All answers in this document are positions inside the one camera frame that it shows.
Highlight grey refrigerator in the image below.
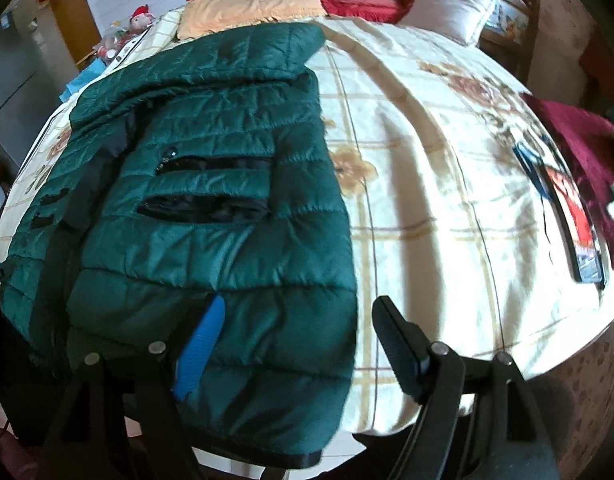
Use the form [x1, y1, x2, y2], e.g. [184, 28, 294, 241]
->
[0, 0, 78, 174]

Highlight dark green puffer jacket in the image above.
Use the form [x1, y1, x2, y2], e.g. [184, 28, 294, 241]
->
[1, 23, 357, 458]

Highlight pink pig plush toy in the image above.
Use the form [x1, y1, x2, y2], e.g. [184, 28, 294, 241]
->
[129, 4, 155, 35]

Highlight peach frilled pillow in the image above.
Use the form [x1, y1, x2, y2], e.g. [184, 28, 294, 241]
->
[177, 0, 327, 40]

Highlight red heart-shaped cushion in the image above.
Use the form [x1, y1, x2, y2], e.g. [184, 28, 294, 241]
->
[320, 0, 406, 24]

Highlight wooden door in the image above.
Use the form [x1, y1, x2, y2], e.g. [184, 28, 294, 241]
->
[37, 0, 101, 70]

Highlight cream floral checked bedspread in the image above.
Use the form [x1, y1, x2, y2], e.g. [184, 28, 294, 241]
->
[0, 10, 614, 434]

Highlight blue paper bag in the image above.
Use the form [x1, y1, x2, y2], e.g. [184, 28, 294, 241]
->
[60, 58, 106, 103]

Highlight white satin pillow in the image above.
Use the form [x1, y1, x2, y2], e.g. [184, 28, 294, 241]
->
[398, 0, 496, 47]

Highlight clutter of bottles on nightstand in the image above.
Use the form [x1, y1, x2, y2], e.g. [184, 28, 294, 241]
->
[92, 21, 134, 65]

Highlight wooden chair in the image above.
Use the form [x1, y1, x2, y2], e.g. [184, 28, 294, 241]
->
[479, 0, 541, 84]

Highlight maroon fuzzy garment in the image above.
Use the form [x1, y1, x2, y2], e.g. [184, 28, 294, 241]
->
[523, 93, 614, 270]

